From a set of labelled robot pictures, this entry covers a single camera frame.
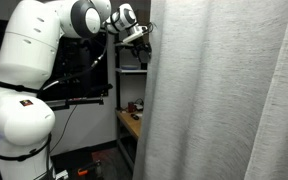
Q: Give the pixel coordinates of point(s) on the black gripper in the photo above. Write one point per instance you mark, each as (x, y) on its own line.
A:
(143, 46)

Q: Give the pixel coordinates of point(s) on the grey fabric curtain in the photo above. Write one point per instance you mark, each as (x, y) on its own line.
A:
(224, 100)

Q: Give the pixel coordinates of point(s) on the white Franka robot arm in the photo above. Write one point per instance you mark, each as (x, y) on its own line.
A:
(17, 126)

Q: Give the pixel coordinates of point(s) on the flat blue item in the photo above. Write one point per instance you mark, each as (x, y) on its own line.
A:
(129, 67)

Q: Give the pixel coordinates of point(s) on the black metal shelf unit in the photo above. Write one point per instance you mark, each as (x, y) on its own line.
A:
(117, 83)

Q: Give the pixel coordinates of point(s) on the dark red mug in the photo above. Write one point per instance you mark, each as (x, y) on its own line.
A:
(131, 107)

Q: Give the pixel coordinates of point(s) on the small black remote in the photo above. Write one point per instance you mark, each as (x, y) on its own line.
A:
(134, 117)

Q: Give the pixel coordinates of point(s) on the wooden top desk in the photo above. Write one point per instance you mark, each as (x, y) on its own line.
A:
(130, 125)

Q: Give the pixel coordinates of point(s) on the black mounting bar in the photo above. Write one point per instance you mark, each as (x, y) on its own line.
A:
(84, 101)

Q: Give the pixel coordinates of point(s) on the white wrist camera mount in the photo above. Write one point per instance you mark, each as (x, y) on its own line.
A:
(135, 33)

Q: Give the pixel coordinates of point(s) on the black wall screen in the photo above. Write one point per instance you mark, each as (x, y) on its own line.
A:
(74, 60)

